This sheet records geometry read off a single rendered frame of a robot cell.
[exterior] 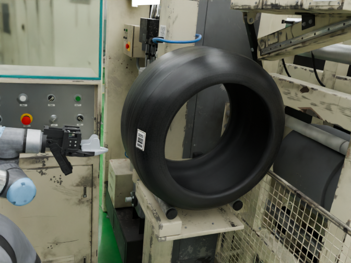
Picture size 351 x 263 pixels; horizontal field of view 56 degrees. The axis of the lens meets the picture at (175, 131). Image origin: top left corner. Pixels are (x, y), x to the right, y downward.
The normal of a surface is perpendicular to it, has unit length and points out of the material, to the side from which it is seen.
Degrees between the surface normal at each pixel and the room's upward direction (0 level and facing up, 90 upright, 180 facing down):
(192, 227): 0
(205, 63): 45
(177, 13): 90
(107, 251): 0
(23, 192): 90
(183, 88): 82
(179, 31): 90
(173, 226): 90
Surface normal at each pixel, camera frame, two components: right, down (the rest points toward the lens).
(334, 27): -0.93, 0.03
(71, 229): 0.33, 0.33
